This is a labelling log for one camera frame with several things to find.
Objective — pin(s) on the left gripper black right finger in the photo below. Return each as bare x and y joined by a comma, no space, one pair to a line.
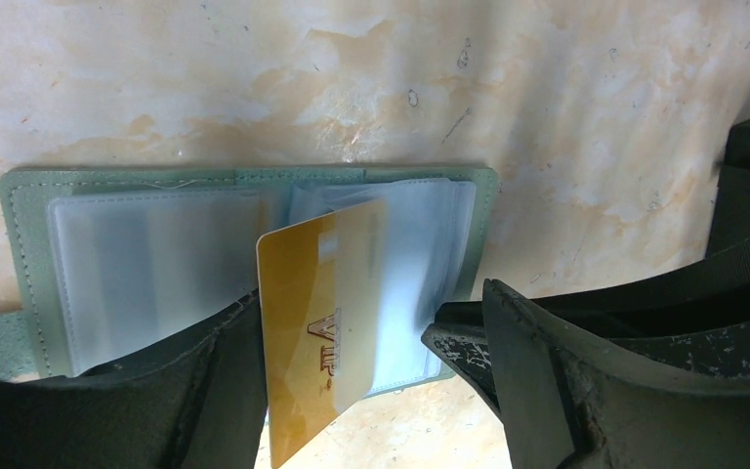
572,398

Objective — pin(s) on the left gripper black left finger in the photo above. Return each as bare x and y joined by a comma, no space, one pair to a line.
196,399

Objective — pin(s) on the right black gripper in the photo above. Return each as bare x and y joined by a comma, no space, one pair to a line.
686,331

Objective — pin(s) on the orange credit card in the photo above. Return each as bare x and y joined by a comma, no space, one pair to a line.
320,292

